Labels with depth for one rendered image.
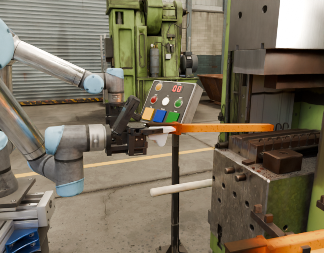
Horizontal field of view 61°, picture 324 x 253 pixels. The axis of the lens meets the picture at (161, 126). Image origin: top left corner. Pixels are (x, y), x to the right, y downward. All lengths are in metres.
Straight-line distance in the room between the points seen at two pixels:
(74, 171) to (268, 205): 0.70
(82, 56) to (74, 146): 8.15
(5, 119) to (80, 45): 8.11
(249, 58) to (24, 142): 0.87
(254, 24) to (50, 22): 7.97
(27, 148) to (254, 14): 0.92
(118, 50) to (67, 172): 5.15
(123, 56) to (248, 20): 4.82
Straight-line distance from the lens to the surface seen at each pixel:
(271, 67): 1.13
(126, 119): 0.76
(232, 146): 1.30
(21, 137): 0.82
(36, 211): 1.21
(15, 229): 1.27
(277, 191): 1.09
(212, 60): 10.47
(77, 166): 0.77
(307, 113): 1.62
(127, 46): 5.91
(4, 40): 0.62
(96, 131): 0.75
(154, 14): 5.96
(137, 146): 0.78
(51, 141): 0.74
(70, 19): 8.89
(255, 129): 0.98
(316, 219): 1.23
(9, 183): 1.23
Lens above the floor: 1.33
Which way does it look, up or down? 14 degrees down
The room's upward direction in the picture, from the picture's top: straight up
